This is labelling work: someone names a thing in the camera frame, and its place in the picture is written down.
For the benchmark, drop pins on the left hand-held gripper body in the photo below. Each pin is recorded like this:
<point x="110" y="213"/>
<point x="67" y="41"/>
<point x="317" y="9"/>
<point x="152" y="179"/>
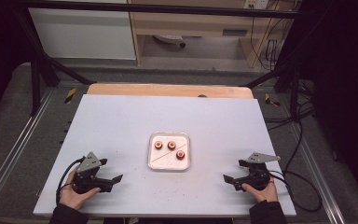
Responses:
<point x="88" y="180"/>

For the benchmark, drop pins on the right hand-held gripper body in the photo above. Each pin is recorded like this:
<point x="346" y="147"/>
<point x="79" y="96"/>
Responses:
<point x="258" y="175"/>

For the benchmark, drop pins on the white square tray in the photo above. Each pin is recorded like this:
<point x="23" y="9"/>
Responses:
<point x="167" y="163"/>

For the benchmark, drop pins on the thin wooden skewer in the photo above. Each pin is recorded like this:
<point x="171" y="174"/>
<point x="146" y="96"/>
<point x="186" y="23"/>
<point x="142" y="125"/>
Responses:
<point x="164" y="155"/>

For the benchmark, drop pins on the red cored hawthorn fruit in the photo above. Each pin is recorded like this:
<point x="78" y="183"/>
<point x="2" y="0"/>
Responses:
<point x="180" y="154"/>
<point x="171" y="145"/>
<point x="158" y="144"/>

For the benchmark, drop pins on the person's right hand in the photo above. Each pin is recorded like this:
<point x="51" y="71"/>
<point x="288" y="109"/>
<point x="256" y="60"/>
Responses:
<point x="267" y="194"/>

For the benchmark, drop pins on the person's left hand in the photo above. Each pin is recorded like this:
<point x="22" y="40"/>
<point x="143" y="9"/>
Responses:
<point x="71" y="197"/>

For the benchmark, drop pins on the yellow black tape marker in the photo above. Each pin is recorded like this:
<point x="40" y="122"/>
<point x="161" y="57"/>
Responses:
<point x="70" y="95"/>
<point x="271" y="100"/>

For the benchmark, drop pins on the wooden table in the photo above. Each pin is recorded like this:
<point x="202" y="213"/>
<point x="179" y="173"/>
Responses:
<point x="167" y="90"/>

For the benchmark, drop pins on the white cabinet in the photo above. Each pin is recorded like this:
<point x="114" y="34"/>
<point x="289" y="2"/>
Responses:
<point x="80" y="34"/>

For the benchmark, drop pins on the white chair base with caster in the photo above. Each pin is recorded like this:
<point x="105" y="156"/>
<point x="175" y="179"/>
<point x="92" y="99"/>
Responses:
<point x="167" y="38"/>

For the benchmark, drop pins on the light wooden desk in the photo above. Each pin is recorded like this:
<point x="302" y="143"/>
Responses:
<point x="183" y="23"/>

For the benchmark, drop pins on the aluminium floor rail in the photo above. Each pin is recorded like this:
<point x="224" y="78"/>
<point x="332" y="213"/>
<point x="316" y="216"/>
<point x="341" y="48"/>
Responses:
<point x="15" y="146"/>
<point x="318" y="174"/>

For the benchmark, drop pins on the white wall outlet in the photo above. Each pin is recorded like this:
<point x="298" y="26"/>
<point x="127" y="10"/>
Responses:
<point x="256" y="3"/>

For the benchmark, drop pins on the black metal frame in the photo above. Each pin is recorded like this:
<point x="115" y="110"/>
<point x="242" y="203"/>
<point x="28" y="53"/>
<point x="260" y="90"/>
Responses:
<point x="167" y="8"/>

